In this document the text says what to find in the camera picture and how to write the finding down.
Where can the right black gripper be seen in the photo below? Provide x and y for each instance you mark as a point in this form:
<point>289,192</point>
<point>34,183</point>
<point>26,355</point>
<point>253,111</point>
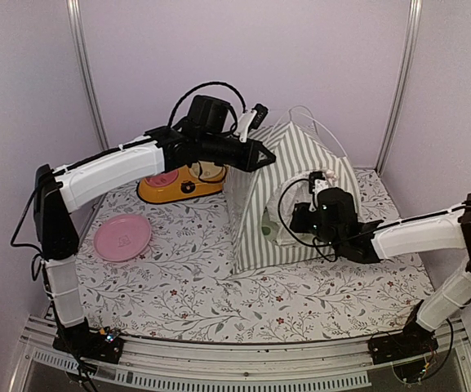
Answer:
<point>298,212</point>

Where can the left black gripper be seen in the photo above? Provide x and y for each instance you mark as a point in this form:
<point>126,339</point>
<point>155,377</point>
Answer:
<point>250,162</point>

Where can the striped fabric pet tent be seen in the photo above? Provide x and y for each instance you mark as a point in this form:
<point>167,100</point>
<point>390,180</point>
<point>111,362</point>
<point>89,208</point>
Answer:
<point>279,187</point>

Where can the avocado print cushion mat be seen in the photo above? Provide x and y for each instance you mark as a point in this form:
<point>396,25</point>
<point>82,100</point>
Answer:
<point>269,228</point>

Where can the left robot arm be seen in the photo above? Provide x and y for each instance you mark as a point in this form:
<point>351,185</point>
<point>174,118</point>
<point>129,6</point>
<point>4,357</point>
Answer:
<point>65,189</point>

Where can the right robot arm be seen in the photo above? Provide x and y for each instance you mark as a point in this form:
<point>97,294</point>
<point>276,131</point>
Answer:
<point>450,228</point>

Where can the yellow double pet feeder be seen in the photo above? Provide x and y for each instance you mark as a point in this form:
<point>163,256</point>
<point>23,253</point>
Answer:
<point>186,187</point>

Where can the cream bowl in feeder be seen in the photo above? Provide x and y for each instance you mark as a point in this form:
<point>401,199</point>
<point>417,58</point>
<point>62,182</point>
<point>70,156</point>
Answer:
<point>207,172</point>

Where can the pink bowl in feeder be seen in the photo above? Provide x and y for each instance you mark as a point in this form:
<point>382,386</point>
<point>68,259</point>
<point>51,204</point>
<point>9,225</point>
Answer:
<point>162,180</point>

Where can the floral table cloth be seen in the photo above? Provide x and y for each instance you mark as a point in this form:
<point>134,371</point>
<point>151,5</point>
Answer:
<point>182,288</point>

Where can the pink round plate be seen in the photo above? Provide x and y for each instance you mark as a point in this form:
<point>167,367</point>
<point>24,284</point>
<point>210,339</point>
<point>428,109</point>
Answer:
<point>122,238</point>

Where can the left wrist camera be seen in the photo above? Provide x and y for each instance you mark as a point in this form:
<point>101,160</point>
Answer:
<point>250,120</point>

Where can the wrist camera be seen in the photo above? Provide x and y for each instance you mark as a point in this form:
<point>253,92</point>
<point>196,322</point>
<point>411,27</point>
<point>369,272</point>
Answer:
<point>250,120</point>
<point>317,183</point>

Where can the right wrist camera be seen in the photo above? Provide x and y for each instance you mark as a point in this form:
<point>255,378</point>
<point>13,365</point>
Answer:
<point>317,183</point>

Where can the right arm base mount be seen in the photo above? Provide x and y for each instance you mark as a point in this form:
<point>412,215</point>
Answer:
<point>411,341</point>

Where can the right aluminium frame post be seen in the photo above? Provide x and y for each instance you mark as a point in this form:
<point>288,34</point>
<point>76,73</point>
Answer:
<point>409,46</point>

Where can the aluminium frame post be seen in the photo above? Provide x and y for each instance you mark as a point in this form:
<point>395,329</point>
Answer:
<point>409,46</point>
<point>77,31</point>

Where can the left aluminium frame post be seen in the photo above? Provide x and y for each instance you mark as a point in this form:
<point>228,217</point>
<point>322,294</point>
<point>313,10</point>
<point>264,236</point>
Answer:
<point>77,31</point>

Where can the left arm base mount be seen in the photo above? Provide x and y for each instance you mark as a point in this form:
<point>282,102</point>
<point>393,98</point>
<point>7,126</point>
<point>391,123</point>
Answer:
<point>83,342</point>

